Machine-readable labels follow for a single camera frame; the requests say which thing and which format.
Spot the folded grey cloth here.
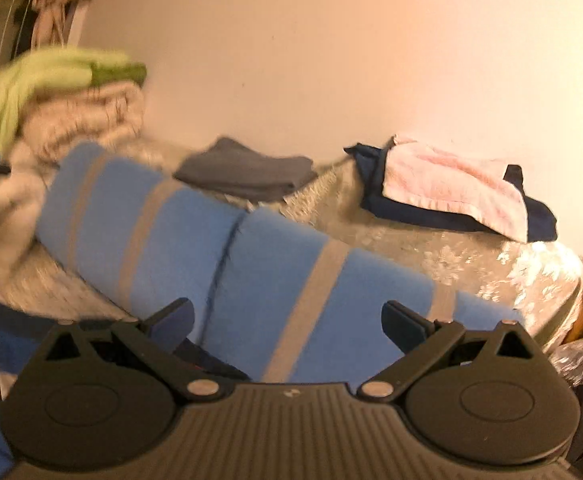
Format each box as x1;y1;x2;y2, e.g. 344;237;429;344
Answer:
173;136;317;202

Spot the folded navy garment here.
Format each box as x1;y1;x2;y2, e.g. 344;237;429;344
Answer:
345;143;558;243

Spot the blue striped pillow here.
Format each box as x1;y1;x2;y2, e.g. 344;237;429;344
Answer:
36;143;246;341
202;209;522;387

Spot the white fluffy blanket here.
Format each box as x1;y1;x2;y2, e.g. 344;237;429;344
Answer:
0;140;56;286

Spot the cream folded blanket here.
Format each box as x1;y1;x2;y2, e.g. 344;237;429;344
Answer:
20;80;145;162

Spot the pink towel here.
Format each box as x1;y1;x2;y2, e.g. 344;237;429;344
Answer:
383;136;528;243

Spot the left blue striped pillow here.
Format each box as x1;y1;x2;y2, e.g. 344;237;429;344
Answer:
36;143;246;341

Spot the right blue striped pillow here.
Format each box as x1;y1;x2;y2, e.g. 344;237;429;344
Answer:
202;209;522;387

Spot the silver floral bedspread roll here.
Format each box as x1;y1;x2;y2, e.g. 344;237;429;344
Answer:
121;138;583;351

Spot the green fleece blanket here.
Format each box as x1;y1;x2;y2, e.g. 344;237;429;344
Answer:
0;47;147;176

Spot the navy blue fleece jacket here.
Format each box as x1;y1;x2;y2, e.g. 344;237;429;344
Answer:
0;300;250;478

